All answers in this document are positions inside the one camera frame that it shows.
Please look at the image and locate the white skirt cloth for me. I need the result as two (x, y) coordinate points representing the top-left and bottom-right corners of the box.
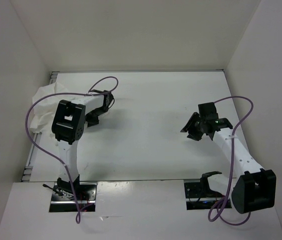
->
(29, 82), (75, 142)

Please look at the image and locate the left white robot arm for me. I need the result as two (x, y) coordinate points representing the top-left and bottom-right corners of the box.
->
(51, 90), (115, 200)

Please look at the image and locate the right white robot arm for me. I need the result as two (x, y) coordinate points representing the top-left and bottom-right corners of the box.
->
(181, 112), (277, 214)

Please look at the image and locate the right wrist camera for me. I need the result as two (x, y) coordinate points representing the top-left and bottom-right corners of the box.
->
(198, 102), (219, 121)

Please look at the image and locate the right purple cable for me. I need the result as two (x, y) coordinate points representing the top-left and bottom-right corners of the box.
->
(207, 95), (254, 227)

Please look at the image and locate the purple cable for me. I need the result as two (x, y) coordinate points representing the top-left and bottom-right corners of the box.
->
(24, 76), (120, 224)
(207, 95), (254, 227)

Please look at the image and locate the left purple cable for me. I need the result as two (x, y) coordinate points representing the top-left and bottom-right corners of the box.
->
(24, 76), (120, 224)

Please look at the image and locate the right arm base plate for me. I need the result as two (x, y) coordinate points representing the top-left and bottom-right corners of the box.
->
(184, 180), (223, 211)

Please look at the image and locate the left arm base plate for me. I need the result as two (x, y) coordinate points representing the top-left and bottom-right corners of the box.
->
(49, 182), (97, 213)

